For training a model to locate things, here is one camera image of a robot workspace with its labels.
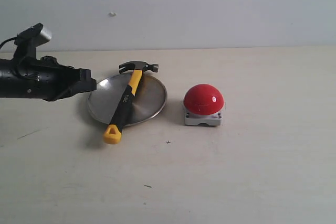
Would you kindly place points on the round steel plate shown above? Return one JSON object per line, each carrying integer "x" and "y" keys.
{"x": 150, "y": 98}

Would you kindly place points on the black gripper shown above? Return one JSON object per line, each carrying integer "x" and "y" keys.
{"x": 55, "y": 81}

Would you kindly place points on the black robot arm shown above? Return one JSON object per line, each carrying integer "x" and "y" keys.
{"x": 13, "y": 86}

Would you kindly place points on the red dome push button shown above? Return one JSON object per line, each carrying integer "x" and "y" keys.
{"x": 203, "y": 104}

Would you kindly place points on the yellow black claw hammer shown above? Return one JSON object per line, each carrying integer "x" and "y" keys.
{"x": 113, "y": 133}

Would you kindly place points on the white wall plug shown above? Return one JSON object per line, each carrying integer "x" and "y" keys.
{"x": 112, "y": 14}

